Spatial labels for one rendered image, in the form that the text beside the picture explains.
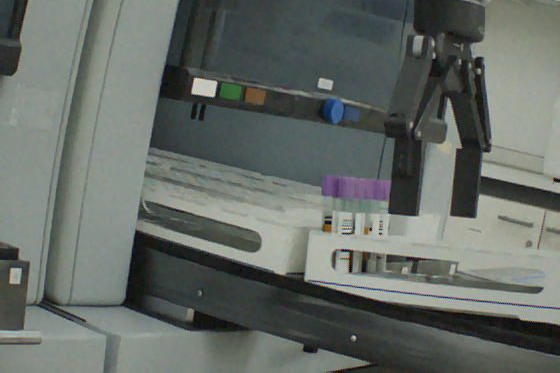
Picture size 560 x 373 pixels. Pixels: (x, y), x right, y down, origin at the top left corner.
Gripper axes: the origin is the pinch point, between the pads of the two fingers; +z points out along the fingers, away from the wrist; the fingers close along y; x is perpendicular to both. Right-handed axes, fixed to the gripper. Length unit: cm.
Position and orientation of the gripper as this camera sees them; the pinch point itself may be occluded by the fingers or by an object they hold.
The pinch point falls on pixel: (436, 204)
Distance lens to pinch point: 119.4
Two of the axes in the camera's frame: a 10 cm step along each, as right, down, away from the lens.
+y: 5.5, 0.6, 8.3
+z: -1.0, 10.0, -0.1
